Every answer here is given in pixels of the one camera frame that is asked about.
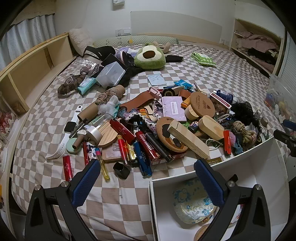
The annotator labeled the yellow lighter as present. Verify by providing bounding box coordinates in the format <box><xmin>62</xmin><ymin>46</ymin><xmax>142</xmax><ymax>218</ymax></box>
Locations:
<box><xmin>95</xmin><ymin>148</ymin><xmax>110</xmax><ymax>182</ymax></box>

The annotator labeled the black square cup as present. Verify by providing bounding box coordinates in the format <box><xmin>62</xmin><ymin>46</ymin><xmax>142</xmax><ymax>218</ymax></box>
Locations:
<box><xmin>113</xmin><ymin>162</ymin><xmax>130</xmax><ymax>180</ymax></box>

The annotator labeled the blue brown knitted item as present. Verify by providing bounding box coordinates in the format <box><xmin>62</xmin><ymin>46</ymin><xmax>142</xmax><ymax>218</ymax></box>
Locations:
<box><xmin>232</xmin><ymin>139</ymin><xmax>248</xmax><ymax>156</ymax></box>

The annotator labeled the mint green round case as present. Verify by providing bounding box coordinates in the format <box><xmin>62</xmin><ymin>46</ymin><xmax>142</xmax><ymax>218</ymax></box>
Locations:
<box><xmin>66</xmin><ymin>138</ymin><xmax>82</xmax><ymax>154</ymax></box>

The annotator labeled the red lipstick tube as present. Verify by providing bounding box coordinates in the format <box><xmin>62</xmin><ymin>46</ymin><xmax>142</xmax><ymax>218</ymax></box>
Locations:
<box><xmin>63</xmin><ymin>155</ymin><xmax>73</xmax><ymax>182</ymax></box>

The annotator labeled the white storage box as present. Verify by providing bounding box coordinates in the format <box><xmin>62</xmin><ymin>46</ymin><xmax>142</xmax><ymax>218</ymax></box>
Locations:
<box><xmin>149</xmin><ymin>138</ymin><xmax>290</xmax><ymax>240</ymax></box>

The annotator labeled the black feather puff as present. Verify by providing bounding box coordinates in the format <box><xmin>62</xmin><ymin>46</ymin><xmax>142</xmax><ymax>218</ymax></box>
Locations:
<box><xmin>231</xmin><ymin>101</ymin><xmax>262</xmax><ymax>133</ymax></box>

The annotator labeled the red playing card box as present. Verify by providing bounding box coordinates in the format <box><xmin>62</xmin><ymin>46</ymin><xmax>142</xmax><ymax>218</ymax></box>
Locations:
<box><xmin>210</xmin><ymin>92</ymin><xmax>232</xmax><ymax>109</ymax></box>

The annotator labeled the blue floral pouch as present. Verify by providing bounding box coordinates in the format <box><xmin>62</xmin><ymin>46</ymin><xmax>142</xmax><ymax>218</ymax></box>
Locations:
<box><xmin>173</xmin><ymin>177</ymin><xmax>216</xmax><ymax>225</ymax></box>

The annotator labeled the blue bottle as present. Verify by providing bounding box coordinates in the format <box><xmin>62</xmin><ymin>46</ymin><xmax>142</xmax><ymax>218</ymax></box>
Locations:
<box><xmin>216</xmin><ymin>89</ymin><xmax>234</xmax><ymax>104</ymax></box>

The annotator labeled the white tape roll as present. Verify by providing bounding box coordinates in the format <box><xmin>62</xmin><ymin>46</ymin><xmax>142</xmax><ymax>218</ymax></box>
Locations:
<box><xmin>86</xmin><ymin>126</ymin><xmax>102</xmax><ymax>145</ymax></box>

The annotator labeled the white smart watch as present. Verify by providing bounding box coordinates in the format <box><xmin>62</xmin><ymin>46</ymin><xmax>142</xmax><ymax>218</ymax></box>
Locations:
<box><xmin>46</xmin><ymin>105</ymin><xmax>82</xmax><ymax>160</ymax></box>

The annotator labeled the wooden fan board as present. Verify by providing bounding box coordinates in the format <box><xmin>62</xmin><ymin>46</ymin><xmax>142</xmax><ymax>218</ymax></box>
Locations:
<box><xmin>98</xmin><ymin>121</ymin><xmax>117</xmax><ymax>148</ymax></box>

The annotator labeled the open closet shelf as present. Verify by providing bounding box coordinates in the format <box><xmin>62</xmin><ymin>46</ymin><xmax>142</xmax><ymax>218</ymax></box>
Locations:
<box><xmin>230</xmin><ymin>19</ymin><xmax>287</xmax><ymax>77</ymax></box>

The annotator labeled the rounded wooden box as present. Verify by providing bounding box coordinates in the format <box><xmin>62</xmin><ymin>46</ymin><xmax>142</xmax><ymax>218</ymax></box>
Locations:
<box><xmin>199</xmin><ymin>115</ymin><xmax>224</xmax><ymax>141</ymax></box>

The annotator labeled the cardboard tube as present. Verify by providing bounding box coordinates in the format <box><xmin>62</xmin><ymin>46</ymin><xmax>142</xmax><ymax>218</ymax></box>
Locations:
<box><xmin>78</xmin><ymin>85</ymin><xmax>125</xmax><ymax>123</ymax></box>

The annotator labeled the long wooden block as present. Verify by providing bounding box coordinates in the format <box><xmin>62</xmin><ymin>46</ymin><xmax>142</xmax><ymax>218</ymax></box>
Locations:
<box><xmin>168</xmin><ymin>120</ymin><xmax>210</xmax><ymax>159</ymax></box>

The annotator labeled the green checkered pouch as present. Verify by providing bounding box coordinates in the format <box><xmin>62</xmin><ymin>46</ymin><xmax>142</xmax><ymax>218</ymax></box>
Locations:
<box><xmin>191</xmin><ymin>52</ymin><xmax>216</xmax><ymax>67</ymax></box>

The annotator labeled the brown patterned pouch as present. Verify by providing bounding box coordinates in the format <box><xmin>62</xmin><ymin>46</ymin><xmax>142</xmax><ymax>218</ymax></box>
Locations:
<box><xmin>57</xmin><ymin>74</ymin><xmax>85</xmax><ymax>98</ymax></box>

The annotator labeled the teal wipes pack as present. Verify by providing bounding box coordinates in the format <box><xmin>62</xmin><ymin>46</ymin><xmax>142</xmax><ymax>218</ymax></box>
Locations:
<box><xmin>77</xmin><ymin>77</ymin><xmax>96</xmax><ymax>96</ymax></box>

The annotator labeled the round bear coaster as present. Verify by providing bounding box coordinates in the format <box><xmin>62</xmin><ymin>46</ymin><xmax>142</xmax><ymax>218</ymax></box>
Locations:
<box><xmin>156</xmin><ymin>117</ymin><xmax>188</xmax><ymax>153</ymax></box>

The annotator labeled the wooden shelf headboard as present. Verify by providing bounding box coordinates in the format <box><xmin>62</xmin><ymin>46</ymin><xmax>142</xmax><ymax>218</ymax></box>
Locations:
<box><xmin>1</xmin><ymin>33</ymin><xmax>75</xmax><ymax>116</ymax></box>

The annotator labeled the clear plastic box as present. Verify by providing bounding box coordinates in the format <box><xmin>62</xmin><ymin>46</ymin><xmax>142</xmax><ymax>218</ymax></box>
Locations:
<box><xmin>96</xmin><ymin>62</ymin><xmax>125</xmax><ymax>88</ymax></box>

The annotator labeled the black bag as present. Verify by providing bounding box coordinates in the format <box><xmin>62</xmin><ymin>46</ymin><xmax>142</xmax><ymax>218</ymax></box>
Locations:
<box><xmin>82</xmin><ymin>46</ymin><xmax>115</xmax><ymax>61</ymax></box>

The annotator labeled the avocado plush toy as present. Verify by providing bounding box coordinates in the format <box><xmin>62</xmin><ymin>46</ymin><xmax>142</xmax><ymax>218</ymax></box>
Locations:
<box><xmin>134</xmin><ymin>43</ymin><xmax>166</xmax><ymax>70</ymax></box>

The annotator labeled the white fluffy pillow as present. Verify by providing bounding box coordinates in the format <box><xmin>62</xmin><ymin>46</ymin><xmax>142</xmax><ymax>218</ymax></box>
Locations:
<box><xmin>69</xmin><ymin>28</ymin><xmax>94</xmax><ymax>56</ymax></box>

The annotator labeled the beige rope knot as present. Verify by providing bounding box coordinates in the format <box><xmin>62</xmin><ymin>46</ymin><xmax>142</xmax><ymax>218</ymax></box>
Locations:
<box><xmin>233</xmin><ymin>120</ymin><xmax>257</xmax><ymax>146</ymax></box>

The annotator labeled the brown leather strap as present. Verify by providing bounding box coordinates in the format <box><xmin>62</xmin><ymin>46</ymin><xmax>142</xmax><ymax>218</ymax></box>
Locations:
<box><xmin>119</xmin><ymin>90</ymin><xmax>155</xmax><ymax>112</ymax></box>

